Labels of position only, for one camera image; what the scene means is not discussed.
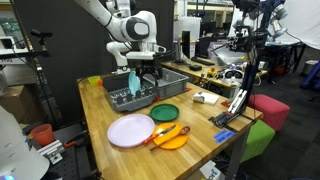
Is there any red handled knife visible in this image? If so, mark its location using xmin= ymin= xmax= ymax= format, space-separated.
xmin=142 ymin=124 xmax=177 ymax=145

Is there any grey trash can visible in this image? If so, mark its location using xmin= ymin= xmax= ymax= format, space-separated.
xmin=301 ymin=59 xmax=320 ymax=77

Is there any white fabric sheet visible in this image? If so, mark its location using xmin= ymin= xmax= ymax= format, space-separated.
xmin=283 ymin=0 xmax=320 ymax=51

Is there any red cup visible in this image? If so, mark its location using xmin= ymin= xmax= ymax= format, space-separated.
xmin=30 ymin=123 xmax=55 ymax=147

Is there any grey wire dish drainer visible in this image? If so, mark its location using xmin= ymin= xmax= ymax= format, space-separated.
xmin=102 ymin=71 xmax=160 ymax=113

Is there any cardboard box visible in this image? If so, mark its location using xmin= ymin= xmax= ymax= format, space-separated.
xmin=0 ymin=84 xmax=34 ymax=124

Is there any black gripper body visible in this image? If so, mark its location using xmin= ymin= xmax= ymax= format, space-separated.
xmin=134 ymin=59 xmax=163 ymax=74

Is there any aluminium bracket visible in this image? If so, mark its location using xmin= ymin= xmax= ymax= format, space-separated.
xmin=37 ymin=139 xmax=66 ymax=165

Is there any wooden spoon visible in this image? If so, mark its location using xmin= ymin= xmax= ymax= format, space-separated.
xmin=149 ymin=125 xmax=191 ymax=152

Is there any black camera on tripod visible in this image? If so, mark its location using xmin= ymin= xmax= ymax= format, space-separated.
xmin=11 ymin=29 xmax=64 ymax=128

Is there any grey plastic bin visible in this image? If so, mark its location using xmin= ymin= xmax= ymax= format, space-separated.
xmin=139 ymin=67 xmax=190 ymax=100

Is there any pink cube stool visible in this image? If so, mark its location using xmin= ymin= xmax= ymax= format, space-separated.
xmin=248 ymin=93 xmax=291 ymax=132

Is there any blue tape patch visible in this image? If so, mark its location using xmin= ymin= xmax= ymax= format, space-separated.
xmin=213 ymin=129 xmax=236 ymax=144

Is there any black backdrop curtain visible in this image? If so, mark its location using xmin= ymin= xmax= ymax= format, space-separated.
xmin=13 ymin=0 xmax=175 ymax=128

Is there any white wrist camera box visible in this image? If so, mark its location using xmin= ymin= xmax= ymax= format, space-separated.
xmin=126 ymin=45 xmax=167 ymax=61

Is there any colourful toy figure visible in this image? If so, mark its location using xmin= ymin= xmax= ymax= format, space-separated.
xmin=206 ymin=66 xmax=218 ymax=78

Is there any orange handled black tool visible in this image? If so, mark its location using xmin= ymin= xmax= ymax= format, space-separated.
xmin=64 ymin=129 xmax=89 ymax=148

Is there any wooden background desk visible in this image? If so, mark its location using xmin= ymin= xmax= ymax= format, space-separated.
xmin=160 ymin=59 xmax=269 ymax=90

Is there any orange plate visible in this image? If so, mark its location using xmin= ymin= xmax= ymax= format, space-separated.
xmin=152 ymin=122 xmax=190 ymax=150

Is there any green cube stool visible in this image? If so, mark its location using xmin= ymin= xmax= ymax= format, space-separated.
xmin=239 ymin=119 xmax=276 ymax=164

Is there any grey table leg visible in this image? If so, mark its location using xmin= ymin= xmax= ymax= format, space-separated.
xmin=225 ymin=128 xmax=251 ymax=180

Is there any yellow green cup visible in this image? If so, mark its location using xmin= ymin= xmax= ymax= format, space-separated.
xmin=87 ymin=75 xmax=102 ymax=85

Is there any large lilac plate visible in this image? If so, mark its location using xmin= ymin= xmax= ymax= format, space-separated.
xmin=106 ymin=113 xmax=156 ymax=148

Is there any white plastic container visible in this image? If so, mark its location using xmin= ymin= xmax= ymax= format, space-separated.
xmin=173 ymin=15 xmax=202 ymax=43

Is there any black keyboard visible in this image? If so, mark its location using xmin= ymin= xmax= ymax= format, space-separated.
xmin=190 ymin=56 xmax=216 ymax=66

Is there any light blue plate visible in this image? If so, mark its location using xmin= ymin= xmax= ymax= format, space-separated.
xmin=128 ymin=70 xmax=142 ymax=97

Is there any dark green plate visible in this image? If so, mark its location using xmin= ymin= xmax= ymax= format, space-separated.
xmin=149 ymin=103 xmax=180 ymax=123

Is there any black power adapter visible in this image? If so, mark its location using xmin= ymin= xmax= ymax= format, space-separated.
xmin=189 ymin=63 xmax=203 ymax=72

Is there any clear plastic tub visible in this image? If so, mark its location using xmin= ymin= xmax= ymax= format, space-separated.
xmin=209 ymin=41 xmax=246 ymax=67

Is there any white domed device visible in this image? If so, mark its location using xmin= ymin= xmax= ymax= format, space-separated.
xmin=0 ymin=108 xmax=51 ymax=180

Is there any black perforated workbench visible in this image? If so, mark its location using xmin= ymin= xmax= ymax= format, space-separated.
xmin=29 ymin=123 xmax=99 ymax=180

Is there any blue metal frame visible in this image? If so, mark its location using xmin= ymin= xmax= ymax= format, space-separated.
xmin=299 ymin=61 xmax=320 ymax=92

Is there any white round device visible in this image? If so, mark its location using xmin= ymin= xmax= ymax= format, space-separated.
xmin=222 ymin=68 xmax=245 ymax=84

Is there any white blue printed box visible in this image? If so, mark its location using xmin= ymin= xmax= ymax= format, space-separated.
xmin=199 ymin=159 xmax=223 ymax=180

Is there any black computer monitor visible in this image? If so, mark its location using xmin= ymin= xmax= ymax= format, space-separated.
xmin=181 ymin=30 xmax=192 ymax=60

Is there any black clamped camera stand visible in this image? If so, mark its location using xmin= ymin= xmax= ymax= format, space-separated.
xmin=209 ymin=24 xmax=268 ymax=129

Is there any white equipment case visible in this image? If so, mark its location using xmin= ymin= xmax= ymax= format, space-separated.
xmin=0 ymin=35 xmax=33 ymax=65

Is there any small white box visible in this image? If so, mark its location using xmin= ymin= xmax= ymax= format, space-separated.
xmin=192 ymin=90 xmax=220 ymax=106

